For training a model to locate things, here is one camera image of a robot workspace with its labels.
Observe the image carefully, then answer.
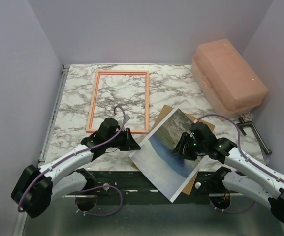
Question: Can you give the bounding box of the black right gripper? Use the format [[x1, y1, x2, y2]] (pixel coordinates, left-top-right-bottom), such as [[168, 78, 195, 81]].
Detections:
[[171, 132, 207, 161]]

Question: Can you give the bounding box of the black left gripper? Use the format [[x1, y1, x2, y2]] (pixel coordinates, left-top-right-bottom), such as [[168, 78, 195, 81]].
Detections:
[[106, 128, 141, 151]]

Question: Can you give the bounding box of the landscape photo print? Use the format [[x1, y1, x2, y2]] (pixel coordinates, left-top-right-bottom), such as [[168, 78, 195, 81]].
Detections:
[[129, 107, 207, 203]]

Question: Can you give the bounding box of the brown cardboard backing board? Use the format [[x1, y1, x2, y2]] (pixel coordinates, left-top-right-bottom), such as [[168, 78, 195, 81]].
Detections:
[[130, 104, 216, 196]]

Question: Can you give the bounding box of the pink wooden picture frame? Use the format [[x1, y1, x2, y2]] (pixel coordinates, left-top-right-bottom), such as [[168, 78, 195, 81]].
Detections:
[[85, 69, 150, 135]]

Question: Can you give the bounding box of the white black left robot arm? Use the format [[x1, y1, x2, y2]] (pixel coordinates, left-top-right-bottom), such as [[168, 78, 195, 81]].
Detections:
[[11, 127, 141, 218]]

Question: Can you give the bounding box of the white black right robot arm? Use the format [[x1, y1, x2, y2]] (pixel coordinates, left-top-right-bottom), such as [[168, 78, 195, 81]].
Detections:
[[171, 131, 284, 223]]

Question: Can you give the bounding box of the black metal table clamp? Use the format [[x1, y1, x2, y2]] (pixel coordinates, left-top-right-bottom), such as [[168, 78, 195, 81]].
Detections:
[[237, 116, 272, 155]]

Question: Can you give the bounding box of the translucent pink plastic box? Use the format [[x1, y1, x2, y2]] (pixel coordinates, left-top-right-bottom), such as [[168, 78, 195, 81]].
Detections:
[[191, 39, 268, 118]]

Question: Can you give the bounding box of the aluminium front rail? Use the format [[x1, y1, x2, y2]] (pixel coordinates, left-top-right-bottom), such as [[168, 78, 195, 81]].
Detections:
[[23, 176, 284, 197]]

